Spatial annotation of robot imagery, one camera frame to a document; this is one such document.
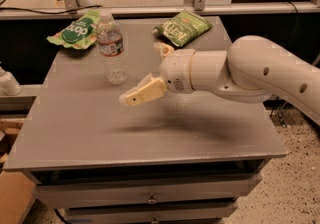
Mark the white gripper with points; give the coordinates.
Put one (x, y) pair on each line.
(176, 69)

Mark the clear plastic water bottle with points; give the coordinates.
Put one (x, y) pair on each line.
(111, 46)

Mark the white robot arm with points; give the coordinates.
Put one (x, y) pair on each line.
(251, 71)

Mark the green chips bag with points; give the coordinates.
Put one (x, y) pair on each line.
(183, 28)

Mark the green white snack bag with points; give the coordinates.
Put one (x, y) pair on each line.
(79, 34)

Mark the grey drawer cabinet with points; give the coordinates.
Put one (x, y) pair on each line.
(78, 132)

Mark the lower grey drawer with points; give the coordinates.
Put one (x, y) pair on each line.
(160, 213)

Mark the grey drawer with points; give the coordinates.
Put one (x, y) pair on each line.
(147, 191)
(160, 213)

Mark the white pipe at left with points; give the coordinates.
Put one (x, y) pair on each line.
(9, 83)

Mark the upper grey drawer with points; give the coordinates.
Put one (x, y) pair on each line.
(147, 191)

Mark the cardboard box at left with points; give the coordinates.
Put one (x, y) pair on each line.
(15, 189)

